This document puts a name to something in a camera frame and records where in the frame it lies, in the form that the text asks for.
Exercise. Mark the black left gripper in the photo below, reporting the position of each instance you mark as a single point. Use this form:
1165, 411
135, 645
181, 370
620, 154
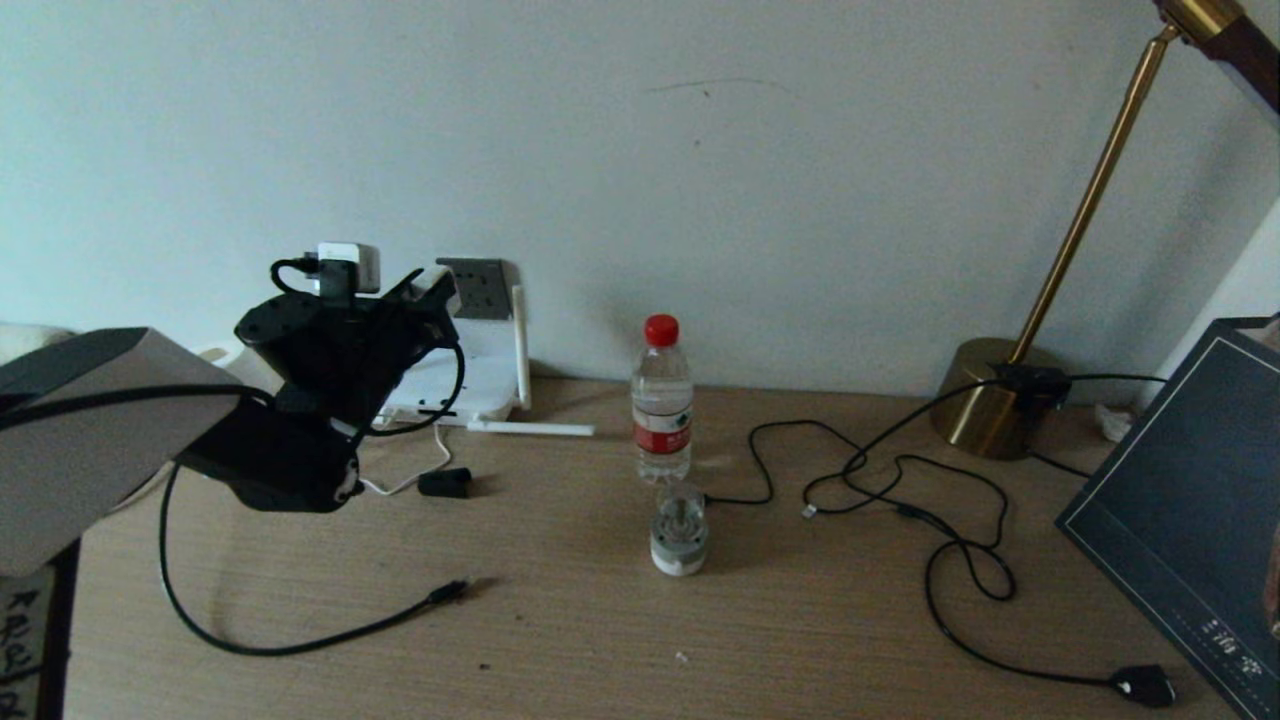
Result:
340, 350

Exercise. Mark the white power adapter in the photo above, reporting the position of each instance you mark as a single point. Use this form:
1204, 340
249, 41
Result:
443, 285

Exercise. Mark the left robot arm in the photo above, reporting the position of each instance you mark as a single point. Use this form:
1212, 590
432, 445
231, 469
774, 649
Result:
80, 450

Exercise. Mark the white wifi router with antennas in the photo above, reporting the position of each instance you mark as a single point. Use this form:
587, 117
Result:
490, 380

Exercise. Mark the small black plastic box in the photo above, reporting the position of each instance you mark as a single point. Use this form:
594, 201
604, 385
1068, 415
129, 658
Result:
445, 484

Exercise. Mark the white toilet paper roll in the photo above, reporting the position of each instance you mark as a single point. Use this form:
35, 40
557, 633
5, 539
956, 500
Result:
225, 358

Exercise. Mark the water bottle with red cap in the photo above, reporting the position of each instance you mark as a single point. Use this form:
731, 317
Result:
661, 400

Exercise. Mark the small clear humidifier grey base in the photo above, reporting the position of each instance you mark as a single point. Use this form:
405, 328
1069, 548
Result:
679, 545

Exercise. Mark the brass desk lamp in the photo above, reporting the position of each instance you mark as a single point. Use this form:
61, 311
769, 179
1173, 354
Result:
985, 410

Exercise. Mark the small black lamp connector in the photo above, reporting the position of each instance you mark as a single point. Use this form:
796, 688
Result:
1030, 385

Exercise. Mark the crumpled white tissue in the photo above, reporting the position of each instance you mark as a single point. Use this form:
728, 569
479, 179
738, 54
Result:
1110, 425

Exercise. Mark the grey wall power socket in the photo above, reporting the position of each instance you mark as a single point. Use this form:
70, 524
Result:
485, 290

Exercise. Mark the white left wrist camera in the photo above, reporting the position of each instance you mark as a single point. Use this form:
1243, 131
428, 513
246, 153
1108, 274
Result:
350, 262

